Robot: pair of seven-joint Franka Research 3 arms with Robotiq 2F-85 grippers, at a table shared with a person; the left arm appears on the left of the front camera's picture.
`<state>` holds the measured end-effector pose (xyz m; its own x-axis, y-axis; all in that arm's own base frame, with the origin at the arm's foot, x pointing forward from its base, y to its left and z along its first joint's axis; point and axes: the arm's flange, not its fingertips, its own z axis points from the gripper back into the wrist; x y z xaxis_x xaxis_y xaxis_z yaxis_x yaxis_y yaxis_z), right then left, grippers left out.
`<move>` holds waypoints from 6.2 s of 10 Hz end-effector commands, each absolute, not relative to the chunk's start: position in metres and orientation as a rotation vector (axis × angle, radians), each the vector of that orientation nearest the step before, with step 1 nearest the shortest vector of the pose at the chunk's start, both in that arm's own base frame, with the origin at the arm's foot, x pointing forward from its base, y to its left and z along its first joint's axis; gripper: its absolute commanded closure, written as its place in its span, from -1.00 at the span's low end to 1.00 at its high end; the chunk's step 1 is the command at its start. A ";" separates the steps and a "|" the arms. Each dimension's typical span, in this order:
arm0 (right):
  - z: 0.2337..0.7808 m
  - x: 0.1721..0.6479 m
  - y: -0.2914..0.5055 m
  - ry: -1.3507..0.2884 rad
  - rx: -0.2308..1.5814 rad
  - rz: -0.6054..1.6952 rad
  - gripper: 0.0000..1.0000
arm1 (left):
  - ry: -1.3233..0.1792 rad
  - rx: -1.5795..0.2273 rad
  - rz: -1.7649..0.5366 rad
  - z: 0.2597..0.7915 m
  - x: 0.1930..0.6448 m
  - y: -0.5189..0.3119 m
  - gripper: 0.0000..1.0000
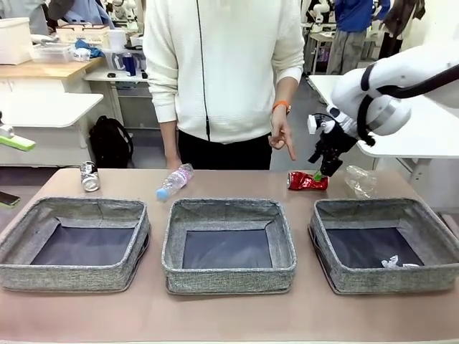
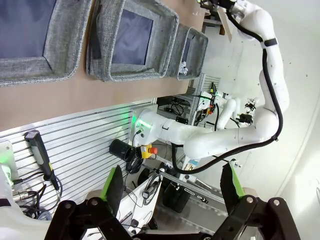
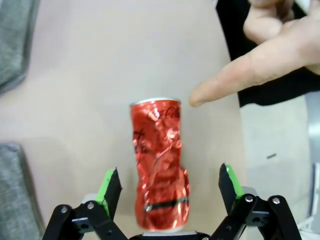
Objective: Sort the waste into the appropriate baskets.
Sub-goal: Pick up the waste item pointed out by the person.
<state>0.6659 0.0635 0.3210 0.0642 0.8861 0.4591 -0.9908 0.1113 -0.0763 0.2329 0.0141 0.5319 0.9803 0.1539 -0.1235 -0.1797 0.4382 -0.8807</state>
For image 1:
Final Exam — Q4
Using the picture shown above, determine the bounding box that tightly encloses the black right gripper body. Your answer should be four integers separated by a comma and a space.
314, 118, 359, 163

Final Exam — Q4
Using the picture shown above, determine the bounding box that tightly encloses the crushed red soda can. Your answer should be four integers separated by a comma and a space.
286, 171, 330, 192

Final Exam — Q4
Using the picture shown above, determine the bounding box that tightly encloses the crushed silver can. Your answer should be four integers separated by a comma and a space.
80, 161, 100, 194

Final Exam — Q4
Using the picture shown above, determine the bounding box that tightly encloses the clear plastic water bottle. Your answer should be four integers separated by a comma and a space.
155, 162, 196, 202

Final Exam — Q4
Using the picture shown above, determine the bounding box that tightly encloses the person's left forearm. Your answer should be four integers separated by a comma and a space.
271, 77, 299, 108

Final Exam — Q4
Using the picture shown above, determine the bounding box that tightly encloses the person's right forearm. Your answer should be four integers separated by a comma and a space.
159, 120, 180, 158

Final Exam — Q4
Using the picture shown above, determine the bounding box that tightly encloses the person's left hand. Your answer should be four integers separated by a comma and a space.
268, 111, 298, 162

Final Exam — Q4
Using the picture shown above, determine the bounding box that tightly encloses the low white desk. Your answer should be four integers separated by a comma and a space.
0, 92, 105, 168

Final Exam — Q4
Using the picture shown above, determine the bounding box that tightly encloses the large white table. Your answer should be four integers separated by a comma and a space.
308, 73, 459, 159

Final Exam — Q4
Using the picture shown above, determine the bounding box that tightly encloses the wooden top desk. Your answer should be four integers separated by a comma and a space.
0, 55, 105, 94

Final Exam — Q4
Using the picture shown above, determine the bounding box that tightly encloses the black backpack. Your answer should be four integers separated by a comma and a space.
88, 115, 135, 169

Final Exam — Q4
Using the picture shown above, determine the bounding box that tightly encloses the clear plastic bin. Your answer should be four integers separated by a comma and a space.
32, 42, 75, 65

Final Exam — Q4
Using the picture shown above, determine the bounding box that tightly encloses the grey fabric basket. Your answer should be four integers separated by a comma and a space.
0, 196, 152, 292
308, 197, 459, 296
161, 198, 298, 296

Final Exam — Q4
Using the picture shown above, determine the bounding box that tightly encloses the white shelf desk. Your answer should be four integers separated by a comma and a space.
84, 67, 151, 130

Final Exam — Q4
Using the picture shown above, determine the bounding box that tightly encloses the white storage box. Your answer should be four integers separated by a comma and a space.
0, 16, 34, 66

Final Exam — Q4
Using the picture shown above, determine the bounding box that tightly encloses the white background workbench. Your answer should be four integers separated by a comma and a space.
304, 21, 381, 75

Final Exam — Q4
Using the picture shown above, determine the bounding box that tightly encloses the blue cloth bag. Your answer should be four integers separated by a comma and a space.
72, 38, 105, 60

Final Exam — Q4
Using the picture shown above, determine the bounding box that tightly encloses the person in white sweater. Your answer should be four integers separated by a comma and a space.
142, 0, 306, 171

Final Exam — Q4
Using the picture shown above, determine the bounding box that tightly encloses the cream cardboard box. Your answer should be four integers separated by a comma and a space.
55, 24, 110, 47

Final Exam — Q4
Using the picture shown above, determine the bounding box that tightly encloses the person in blue jacket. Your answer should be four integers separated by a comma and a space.
328, 0, 391, 75

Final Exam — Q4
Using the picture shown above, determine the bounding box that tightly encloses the person in dark clothes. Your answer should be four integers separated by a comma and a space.
378, 0, 427, 60

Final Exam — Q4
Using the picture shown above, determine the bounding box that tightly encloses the blue bottle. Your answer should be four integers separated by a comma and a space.
121, 52, 138, 77

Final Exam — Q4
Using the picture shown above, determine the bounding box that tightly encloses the person in light blue shirt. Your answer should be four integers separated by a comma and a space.
48, 0, 110, 29

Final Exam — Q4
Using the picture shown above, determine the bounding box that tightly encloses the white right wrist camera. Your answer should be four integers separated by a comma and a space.
307, 113, 326, 136

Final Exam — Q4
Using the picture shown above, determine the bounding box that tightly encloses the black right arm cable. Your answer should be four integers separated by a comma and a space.
357, 63, 459, 148

